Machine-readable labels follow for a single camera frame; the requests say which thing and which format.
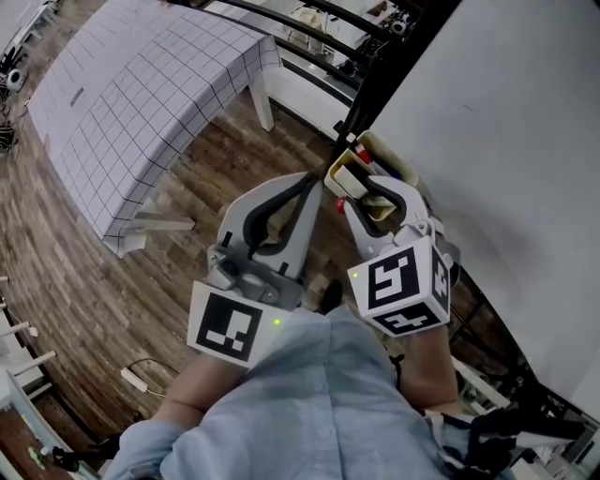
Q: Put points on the blue marker pen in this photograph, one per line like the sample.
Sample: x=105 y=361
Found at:
x=386 y=169

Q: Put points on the white rectangular plastic block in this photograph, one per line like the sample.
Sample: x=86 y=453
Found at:
x=352 y=182

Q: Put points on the person's right black shoe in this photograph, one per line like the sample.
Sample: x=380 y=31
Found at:
x=333 y=295

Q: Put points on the white side trolley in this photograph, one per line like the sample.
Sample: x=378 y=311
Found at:
x=478 y=382

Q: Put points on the white table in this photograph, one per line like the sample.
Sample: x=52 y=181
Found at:
x=262 y=105

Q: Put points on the person's light blue shirt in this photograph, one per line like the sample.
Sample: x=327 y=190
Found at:
x=304 y=408

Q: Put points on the brown cluttered desk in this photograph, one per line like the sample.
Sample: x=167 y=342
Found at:
x=23 y=445

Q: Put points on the red round magnet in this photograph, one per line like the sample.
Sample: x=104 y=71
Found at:
x=340 y=205

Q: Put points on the cream plastic box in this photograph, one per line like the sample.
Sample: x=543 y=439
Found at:
x=391 y=152

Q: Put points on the group of black white devices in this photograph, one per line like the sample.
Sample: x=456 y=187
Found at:
x=347 y=33

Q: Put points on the white shelf rack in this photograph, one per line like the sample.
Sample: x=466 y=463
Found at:
x=19 y=337

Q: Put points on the white power strip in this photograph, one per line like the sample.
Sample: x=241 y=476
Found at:
x=133 y=379

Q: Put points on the red marker pen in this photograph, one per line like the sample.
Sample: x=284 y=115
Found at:
x=363 y=154

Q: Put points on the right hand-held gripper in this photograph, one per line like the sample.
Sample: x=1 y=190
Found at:
x=394 y=286

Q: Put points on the person's left forearm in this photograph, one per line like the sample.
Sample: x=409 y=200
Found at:
x=206 y=384

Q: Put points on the checked white tablecloth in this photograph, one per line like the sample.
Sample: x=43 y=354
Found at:
x=140 y=108

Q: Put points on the person's right forearm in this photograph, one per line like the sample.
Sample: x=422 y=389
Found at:
x=429 y=370

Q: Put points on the small white round robot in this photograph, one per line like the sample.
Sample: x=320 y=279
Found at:
x=14 y=79

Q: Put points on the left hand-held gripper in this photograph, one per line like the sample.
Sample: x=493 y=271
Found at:
x=225 y=328

